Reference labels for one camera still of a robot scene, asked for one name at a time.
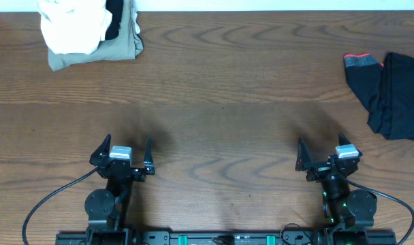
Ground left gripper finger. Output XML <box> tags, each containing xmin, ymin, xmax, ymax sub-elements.
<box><xmin>144</xmin><ymin>137</ymin><xmax>155</xmax><ymax>175</ymax></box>
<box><xmin>89</xmin><ymin>134</ymin><xmax>111</xmax><ymax>167</ymax></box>

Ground black leggings with coral cuffs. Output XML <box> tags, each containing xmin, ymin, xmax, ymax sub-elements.
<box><xmin>343</xmin><ymin>52</ymin><xmax>414</xmax><ymax>141</ymax></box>

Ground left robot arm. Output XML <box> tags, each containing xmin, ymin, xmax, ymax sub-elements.
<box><xmin>84</xmin><ymin>135</ymin><xmax>155</xmax><ymax>245</ymax></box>

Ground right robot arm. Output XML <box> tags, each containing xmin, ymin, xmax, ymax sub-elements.
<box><xmin>295</xmin><ymin>133</ymin><xmax>377</xmax><ymax>244</ymax></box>

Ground khaki folded garment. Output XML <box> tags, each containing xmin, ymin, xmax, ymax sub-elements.
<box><xmin>48</xmin><ymin>0</ymin><xmax>144</xmax><ymax>71</ymax></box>

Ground white folded garment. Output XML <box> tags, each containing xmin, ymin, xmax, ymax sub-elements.
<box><xmin>37</xmin><ymin>0</ymin><xmax>112</xmax><ymax>54</ymax></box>

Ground black folded garment on pile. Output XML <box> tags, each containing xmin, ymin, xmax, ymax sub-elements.
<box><xmin>105</xmin><ymin>0</ymin><xmax>124</xmax><ymax>40</ymax></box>

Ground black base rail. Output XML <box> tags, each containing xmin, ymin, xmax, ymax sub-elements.
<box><xmin>55</xmin><ymin>229</ymin><xmax>396</xmax><ymax>245</ymax></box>

